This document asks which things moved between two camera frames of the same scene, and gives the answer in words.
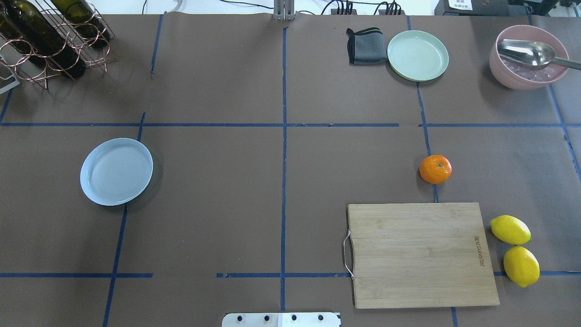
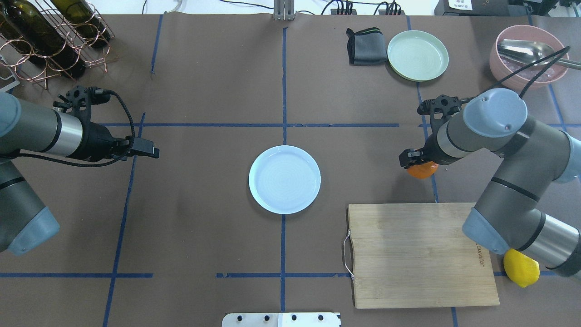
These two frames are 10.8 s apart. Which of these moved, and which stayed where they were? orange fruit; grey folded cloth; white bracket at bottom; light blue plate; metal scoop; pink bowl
Moved: light blue plate; orange fruit
Stayed: white bracket at bottom; grey folded cloth; metal scoop; pink bowl
